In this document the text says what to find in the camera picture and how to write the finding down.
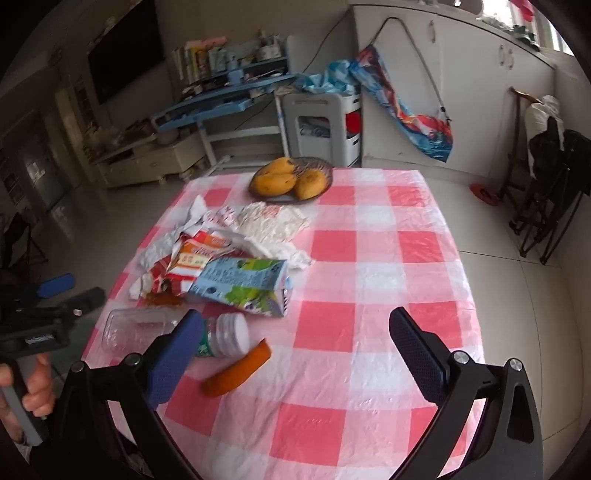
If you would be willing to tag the white plastic stool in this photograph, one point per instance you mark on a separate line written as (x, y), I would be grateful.
(326, 126)

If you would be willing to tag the white plastic bag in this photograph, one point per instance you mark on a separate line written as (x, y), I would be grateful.
(264, 222)

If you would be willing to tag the yellow mango right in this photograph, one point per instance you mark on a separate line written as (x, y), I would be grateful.
(310, 184)

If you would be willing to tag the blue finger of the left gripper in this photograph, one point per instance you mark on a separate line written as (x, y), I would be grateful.
(55, 286)

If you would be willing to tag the row of books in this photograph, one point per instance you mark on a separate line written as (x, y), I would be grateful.
(199, 60)

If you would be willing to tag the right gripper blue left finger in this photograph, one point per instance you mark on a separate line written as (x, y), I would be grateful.
(168, 356)

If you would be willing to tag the pink checkered tablecloth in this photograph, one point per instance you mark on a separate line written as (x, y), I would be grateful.
(335, 400)

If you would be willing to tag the wooden chair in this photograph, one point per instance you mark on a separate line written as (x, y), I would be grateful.
(515, 157)

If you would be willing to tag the white paper napkin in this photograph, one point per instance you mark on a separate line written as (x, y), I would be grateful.
(200, 216)

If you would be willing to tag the person's left hand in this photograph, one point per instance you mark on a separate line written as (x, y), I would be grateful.
(39, 399)

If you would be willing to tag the black folded chair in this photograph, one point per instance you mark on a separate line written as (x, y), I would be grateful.
(561, 167)

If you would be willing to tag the white sack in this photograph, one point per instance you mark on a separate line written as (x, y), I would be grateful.
(538, 114)

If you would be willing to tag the yellow mango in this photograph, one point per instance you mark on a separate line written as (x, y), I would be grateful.
(272, 185)
(310, 184)
(281, 165)

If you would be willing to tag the pen holder cup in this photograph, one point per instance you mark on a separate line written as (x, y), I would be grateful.
(269, 47)

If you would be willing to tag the blue study desk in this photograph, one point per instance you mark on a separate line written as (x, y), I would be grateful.
(245, 87)

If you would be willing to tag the white wall cabinet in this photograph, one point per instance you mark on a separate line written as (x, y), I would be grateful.
(442, 60)

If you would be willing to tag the cream tv stand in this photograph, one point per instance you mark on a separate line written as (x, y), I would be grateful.
(146, 161)

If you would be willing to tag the blue green milk carton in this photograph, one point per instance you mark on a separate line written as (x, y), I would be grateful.
(256, 286)

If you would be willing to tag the yellow mango rear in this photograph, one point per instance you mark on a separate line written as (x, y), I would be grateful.
(281, 165)

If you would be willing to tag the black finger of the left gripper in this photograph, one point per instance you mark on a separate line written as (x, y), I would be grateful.
(84, 302)

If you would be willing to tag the black wall television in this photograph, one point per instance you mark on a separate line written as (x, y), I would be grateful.
(130, 49)

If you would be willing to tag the blue crumpled cloth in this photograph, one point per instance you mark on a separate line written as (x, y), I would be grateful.
(336, 79)

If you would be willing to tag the white cap small bottle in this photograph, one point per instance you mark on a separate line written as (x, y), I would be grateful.
(226, 336)

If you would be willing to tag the colourful hanging bag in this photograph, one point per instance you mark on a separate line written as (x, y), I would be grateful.
(430, 134)

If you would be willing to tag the red orange snack bag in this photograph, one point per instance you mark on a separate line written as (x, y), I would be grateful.
(175, 272)

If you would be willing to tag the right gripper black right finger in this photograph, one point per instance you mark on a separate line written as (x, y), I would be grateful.
(424, 353)

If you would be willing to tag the dark wire fruit basket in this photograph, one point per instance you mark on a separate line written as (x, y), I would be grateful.
(302, 164)

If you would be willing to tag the red floor object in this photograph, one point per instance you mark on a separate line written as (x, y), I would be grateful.
(484, 194)

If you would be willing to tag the yellow mango front left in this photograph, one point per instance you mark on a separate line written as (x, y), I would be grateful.
(272, 185)

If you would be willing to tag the clear plastic bottle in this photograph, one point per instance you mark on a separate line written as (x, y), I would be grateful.
(133, 329)

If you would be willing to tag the long orange peel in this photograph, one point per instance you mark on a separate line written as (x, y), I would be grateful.
(233, 376)

